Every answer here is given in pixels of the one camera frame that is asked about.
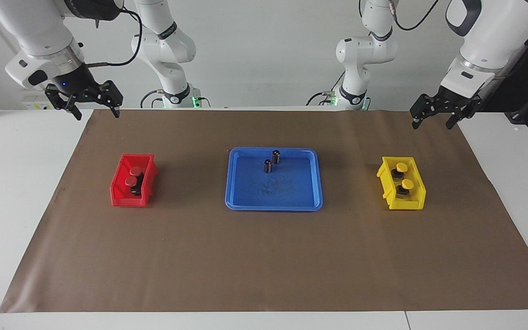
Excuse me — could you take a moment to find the yellow plastic bin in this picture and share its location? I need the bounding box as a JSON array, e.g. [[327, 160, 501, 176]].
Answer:
[[376, 156, 427, 210]]

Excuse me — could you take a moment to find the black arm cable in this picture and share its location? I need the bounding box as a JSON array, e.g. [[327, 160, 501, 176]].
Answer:
[[85, 7, 143, 69], [393, 0, 440, 32]]

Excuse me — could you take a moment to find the blue plastic tray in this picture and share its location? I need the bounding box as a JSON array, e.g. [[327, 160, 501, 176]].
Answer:
[[225, 147, 324, 211]]

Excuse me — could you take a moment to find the brown paper mat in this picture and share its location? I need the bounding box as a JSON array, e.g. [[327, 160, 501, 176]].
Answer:
[[0, 109, 528, 314]]

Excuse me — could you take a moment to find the white wall socket strip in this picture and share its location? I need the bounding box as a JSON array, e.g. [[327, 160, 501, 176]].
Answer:
[[21, 94, 55, 110]]

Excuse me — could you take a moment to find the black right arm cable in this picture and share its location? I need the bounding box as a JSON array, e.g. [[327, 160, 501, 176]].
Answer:
[[85, 7, 143, 69]]

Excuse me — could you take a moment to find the red plastic bin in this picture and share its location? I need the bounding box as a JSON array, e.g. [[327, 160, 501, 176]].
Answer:
[[110, 154, 158, 208]]

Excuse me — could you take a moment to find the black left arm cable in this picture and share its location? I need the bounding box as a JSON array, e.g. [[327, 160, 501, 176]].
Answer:
[[393, 0, 440, 32]]

